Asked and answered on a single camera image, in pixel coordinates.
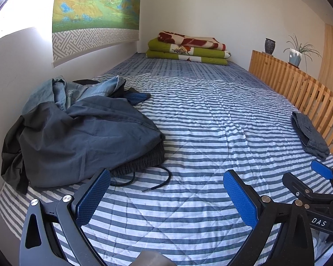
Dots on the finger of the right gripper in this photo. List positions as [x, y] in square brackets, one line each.
[321, 169]

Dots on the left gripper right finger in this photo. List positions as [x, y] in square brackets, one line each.
[294, 242]

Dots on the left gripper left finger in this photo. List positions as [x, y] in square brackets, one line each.
[39, 243]

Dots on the dark blue drawstring pants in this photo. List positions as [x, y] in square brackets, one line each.
[49, 148]

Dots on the grey houndstooth folded pants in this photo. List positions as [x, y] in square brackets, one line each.
[311, 140]

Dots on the wooden wardrobe panel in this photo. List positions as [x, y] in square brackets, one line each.
[326, 70]

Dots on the blue white striped bed quilt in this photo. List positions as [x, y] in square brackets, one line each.
[214, 118]

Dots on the potted spider plant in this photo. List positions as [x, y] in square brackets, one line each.
[298, 51]

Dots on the dark ceramic vase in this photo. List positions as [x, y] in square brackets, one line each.
[269, 46]

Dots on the light blue denim garment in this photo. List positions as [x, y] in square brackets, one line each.
[64, 94]

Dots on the red cream folded blanket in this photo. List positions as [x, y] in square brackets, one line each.
[184, 40]

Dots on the black yellow patterned garment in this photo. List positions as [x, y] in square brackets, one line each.
[133, 96]

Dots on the green folded blanket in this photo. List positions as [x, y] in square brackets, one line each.
[161, 50]

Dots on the wooden slatted bed rail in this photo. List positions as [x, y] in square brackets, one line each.
[308, 95]

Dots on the landscape wall scroll painting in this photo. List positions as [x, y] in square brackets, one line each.
[84, 26]

